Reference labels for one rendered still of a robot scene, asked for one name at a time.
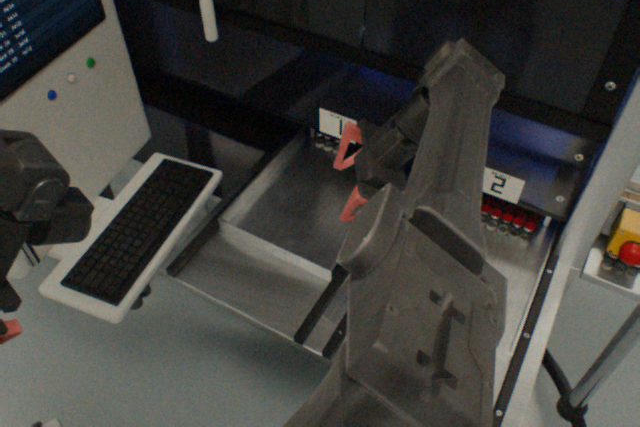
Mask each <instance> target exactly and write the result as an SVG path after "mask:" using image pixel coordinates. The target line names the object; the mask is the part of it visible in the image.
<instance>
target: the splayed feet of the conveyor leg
mask: <svg viewBox="0 0 640 427"><path fill-rule="evenodd" d="M541 364H543V366H544V367H545V369H546V370H547V372H548V373H549V375H550V376H551V378H552V380H553V382H554V383H555V387H556V389H557V391H558V393H559V396H560V398H559V399H558V400H557V402H556V410H557V413H558V414H559V416H560V417H561V418H562V419H564V420H565V421H567V422H570V423H571V426H572V427H587V424H586V421H585V419H584V416H585V415H586V413H587V411H588V404H586V405H585V407H584V408H583V409H582V410H581V411H574V410H572V409H570V408H569V407H568V405H567V403H566V398H567V396H568V395H569V394H570V393H571V391H572V388H571V386H570V384H569V382H568V380H567V379H566V377H565V375H564V372H563V370H562V369H561V367H560V366H559V364H558V363H557V361H556V360H555V359H554V357H553V356H552V354H551V353H550V351H549V350H548V348H547V347H546V349H545V352H544V355H543V359H542V362H541Z"/></svg>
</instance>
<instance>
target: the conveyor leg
mask: <svg viewBox="0 0 640 427"><path fill-rule="evenodd" d="M639 341H640V302H639V304H638V305H637V306H636V307H635V309H634V310H633V311H632V313H631V314H630V315H629V317H628V318H627V319H626V321H625V322H624V323H623V324H622V326H621V327H620V328H619V330H618V331H617V332H616V334H615V335H614V336H613V338H612V339H611V340H610V341H609V343H608V344H607V345H606V347H605V348H604V349H603V351H602V352H601V353H600V355H599V356H598V357H597V358H596V360H595V361H594V362H593V364H592V365H591V366H590V368H589V369H588V370H587V372H586V373H585V374H584V376H583V377H582V378H581V379H580V381H579V382H578V383H577V385H576V386H575V387H574V389H573V390H572V391H571V393H570V394H569V395H568V396H567V398H566V403H567V405H568V407H569V408H570V409H572V410H574V411H581V410H582V409H583V408H584V407H585V405H586V404H587V403H588V402H589V401H590V399H591V398H592V397H593V396H594V395H595V394H596V392H597V391H598V390H599V389H600V388H601V386H602V385H603V384H604V383H605V382H606V381H607V379H608V378H609V377H610V376H611V375H612V373H613V372H614V371H615V370H616V369H617V367H618V366H619V365H620V364H621V363H622V362H623V360H624V359H625V358H626V357H627V356H628V354H629V353H630V352H631V351H632V350H633V349H634V347H635V346H636V345H637V344H638V343H639Z"/></svg>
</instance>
